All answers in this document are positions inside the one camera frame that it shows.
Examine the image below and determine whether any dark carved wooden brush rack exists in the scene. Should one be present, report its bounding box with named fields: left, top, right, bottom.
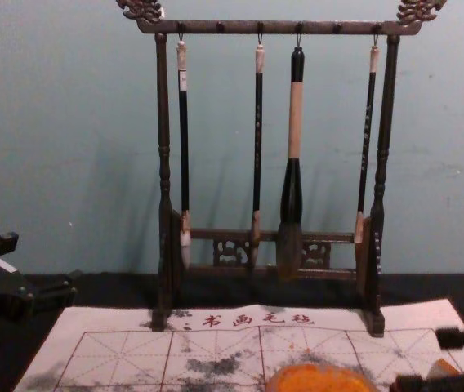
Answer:
left=115, top=0, right=448, bottom=338

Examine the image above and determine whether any thin brush with white label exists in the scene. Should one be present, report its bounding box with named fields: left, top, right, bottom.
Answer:
left=175, top=38, right=194, bottom=271

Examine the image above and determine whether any orange round object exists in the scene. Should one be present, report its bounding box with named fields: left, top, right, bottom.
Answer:
left=265, top=363, right=389, bottom=392

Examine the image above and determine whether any small brown block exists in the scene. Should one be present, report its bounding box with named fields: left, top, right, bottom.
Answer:
left=427, top=357, right=462, bottom=380

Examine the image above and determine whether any black table cloth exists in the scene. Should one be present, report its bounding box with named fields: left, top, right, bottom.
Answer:
left=0, top=267, right=464, bottom=392

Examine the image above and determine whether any large brush with tan handle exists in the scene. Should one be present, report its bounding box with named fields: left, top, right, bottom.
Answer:
left=276, top=45, right=305, bottom=283

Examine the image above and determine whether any thin black calligraphy brush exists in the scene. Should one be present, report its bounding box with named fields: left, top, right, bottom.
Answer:
left=248, top=42, right=267, bottom=269
left=353, top=43, right=381, bottom=246

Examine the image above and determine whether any white felt mat red grid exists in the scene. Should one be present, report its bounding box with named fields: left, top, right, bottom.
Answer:
left=13, top=297, right=464, bottom=392

